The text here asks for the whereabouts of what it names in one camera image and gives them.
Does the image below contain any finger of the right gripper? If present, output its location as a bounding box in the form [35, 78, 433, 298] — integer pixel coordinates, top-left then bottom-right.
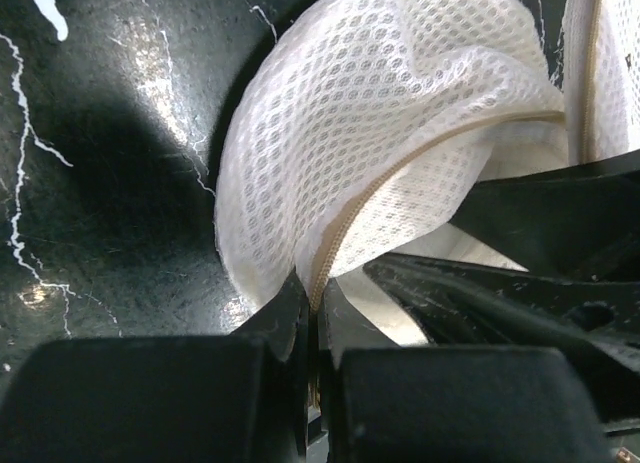
[364, 253, 639, 432]
[452, 151, 639, 278]

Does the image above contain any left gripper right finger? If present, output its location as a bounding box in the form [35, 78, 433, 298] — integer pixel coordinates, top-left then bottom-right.
[318, 300, 613, 462]

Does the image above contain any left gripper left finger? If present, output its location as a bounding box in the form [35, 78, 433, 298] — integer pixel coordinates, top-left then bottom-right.
[1, 275, 309, 462]

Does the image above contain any white mesh laundry bag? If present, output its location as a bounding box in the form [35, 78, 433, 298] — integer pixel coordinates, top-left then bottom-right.
[214, 0, 639, 345]

